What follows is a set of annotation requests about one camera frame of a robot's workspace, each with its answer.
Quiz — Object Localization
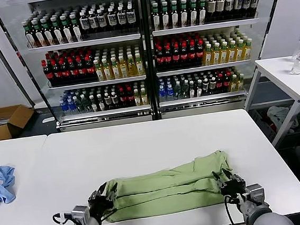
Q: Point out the dark bottle green cap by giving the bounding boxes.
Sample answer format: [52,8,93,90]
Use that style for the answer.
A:
[159,1,171,30]
[31,19,46,48]
[169,0,181,29]
[187,0,199,26]
[59,15,74,44]
[178,0,190,28]
[49,16,65,45]
[69,13,83,43]
[197,0,208,25]
[40,17,55,46]
[150,2,162,31]
[23,20,38,48]

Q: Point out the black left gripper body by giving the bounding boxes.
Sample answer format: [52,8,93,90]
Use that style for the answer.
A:
[88,196,116,222]

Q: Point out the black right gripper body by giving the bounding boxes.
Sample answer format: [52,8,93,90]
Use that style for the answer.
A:
[220,179,248,201]

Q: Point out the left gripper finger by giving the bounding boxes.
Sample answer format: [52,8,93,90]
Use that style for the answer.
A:
[104,183,120,201]
[87,182,109,202]

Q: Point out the white side table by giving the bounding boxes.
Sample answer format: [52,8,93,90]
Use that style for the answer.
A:
[240,55,300,151]

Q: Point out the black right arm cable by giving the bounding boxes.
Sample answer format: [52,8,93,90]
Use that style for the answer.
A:
[223,193,244,225]

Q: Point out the blue water bottle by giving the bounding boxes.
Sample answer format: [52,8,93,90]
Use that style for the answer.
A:
[59,95,70,116]
[157,84,168,103]
[67,94,77,115]
[165,83,175,102]

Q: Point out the black plastic crate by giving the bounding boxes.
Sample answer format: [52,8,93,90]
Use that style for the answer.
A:
[253,107,278,142]

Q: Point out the yellow tea bottle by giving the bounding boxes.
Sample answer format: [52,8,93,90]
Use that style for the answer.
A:
[219,41,230,64]
[226,40,238,63]
[236,73,246,91]
[101,57,113,81]
[118,55,129,79]
[242,38,254,61]
[229,74,239,93]
[203,43,214,66]
[211,43,222,65]
[94,59,105,83]
[140,87,149,106]
[110,56,121,80]
[126,54,138,77]
[134,53,146,77]
[133,88,142,106]
[234,39,246,62]

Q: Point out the open cardboard box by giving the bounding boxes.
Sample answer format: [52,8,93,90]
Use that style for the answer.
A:
[0,102,38,141]

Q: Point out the dark bottle white blue label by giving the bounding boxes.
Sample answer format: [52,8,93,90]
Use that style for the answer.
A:
[87,9,99,34]
[224,0,235,20]
[242,0,253,19]
[115,4,128,30]
[106,6,118,31]
[125,3,137,30]
[78,11,91,36]
[96,7,108,33]
[250,0,262,17]
[233,0,244,19]

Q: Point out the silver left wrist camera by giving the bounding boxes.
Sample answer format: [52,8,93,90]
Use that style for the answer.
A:
[70,204,92,224]

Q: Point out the light green t-shirt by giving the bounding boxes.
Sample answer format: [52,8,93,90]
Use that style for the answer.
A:
[99,149,238,224]

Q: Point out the dark bottle beige label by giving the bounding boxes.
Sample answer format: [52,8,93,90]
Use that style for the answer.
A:
[205,0,218,22]
[215,0,226,21]

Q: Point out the dark bottle white cap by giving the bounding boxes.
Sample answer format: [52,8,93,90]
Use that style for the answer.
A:
[187,80,197,99]
[202,78,211,97]
[96,93,106,112]
[194,79,204,98]
[208,77,219,95]
[110,91,120,110]
[89,94,99,113]
[104,92,113,111]

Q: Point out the crumpled light blue shirt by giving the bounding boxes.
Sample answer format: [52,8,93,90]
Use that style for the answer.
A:
[0,163,20,210]

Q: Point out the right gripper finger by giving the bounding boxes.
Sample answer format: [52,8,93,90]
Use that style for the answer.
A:
[212,171,225,191]
[223,167,246,187]

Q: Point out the white drinks shelf unit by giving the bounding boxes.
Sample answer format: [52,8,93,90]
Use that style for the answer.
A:
[6,0,154,137]
[146,0,272,121]

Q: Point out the white shelf board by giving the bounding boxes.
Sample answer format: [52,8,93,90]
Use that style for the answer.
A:
[27,33,142,52]
[47,75,148,91]
[158,90,247,108]
[59,104,152,121]
[156,59,253,78]
[151,17,261,37]

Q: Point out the clear green tinted bottle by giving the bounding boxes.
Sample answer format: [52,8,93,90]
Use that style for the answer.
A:
[173,82,182,101]
[74,95,84,114]
[179,81,189,100]

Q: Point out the cola bottle red cap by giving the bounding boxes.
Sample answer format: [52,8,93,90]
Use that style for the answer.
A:
[125,87,135,108]
[85,55,97,83]
[187,42,198,68]
[117,88,128,109]
[163,44,174,70]
[59,58,71,86]
[41,59,54,87]
[77,56,88,84]
[178,42,190,69]
[170,43,182,70]
[215,73,225,94]
[195,40,206,67]
[68,56,80,84]
[154,45,166,71]
[51,58,63,87]
[222,72,232,94]

